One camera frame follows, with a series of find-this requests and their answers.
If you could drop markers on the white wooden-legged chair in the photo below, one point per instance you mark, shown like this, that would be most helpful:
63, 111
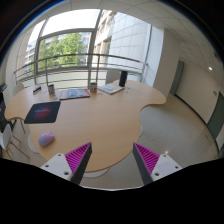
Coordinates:
6, 139

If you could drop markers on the dark green door right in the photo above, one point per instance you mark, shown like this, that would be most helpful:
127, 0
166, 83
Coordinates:
217, 119

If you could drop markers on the light blue open booklet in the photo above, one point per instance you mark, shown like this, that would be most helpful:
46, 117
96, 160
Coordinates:
110, 88

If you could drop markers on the black cylindrical speaker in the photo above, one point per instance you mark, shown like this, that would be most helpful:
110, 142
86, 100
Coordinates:
123, 78

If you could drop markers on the metal balcony railing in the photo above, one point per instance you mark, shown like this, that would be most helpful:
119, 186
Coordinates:
75, 70

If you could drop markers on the white printed mug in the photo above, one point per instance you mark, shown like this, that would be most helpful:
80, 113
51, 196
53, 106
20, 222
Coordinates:
51, 89

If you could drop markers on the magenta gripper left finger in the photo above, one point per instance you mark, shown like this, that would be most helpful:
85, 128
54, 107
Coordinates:
70, 166

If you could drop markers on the small dark blue box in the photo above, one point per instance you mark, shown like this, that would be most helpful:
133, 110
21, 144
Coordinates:
36, 90

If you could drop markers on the dark galaxy mouse pad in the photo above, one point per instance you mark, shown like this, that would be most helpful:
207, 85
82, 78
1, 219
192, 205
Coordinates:
43, 113

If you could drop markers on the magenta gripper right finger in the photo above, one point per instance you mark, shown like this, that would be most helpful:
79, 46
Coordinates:
153, 166

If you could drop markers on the grey green door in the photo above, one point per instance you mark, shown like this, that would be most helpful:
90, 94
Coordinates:
177, 77

